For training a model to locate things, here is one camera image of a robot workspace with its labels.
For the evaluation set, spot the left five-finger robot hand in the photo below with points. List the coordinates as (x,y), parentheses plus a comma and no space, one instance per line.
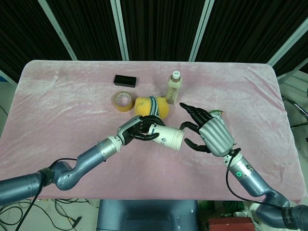
(130,127)

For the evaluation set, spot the yellow plush toy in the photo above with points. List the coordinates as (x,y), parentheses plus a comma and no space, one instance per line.
(142,107)

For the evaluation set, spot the black partition panel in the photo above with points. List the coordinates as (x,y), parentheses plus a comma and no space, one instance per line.
(89,29)
(161,29)
(19,36)
(243,29)

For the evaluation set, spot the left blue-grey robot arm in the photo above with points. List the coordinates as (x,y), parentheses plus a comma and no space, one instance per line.
(84,158)

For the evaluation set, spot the white foam piece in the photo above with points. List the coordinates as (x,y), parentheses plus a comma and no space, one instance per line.
(256,216)

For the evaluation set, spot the pink velvet tablecloth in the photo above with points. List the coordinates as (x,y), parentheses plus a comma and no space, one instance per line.
(72,108)

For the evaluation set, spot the right five-finger robot hand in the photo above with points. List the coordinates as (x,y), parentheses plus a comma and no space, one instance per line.
(216,134)

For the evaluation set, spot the white partition post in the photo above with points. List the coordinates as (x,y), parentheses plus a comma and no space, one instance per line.
(286,33)
(7,77)
(121,31)
(57,30)
(201,31)
(288,74)

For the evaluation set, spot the blue-grey robot torso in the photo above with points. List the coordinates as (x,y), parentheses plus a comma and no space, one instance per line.
(149,216)

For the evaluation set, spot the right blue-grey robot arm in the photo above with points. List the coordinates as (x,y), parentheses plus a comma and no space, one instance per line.
(250,183)

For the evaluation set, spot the black rectangular box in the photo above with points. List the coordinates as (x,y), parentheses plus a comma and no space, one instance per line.
(125,81)

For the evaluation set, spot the blue white striped sock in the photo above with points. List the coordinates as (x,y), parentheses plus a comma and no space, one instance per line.
(152,104)

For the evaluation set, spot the yellow packing tape roll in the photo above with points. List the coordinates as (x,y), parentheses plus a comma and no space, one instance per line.
(124,107)

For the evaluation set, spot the green snack bag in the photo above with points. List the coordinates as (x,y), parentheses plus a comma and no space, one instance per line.
(217,112)

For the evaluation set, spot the red box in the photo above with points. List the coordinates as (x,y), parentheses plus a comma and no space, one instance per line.
(228,224)

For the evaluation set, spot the beige milk tea bottle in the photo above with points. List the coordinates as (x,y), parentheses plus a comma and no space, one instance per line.
(173,89)

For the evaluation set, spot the metal chair frame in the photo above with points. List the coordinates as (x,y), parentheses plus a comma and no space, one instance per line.
(294,104)

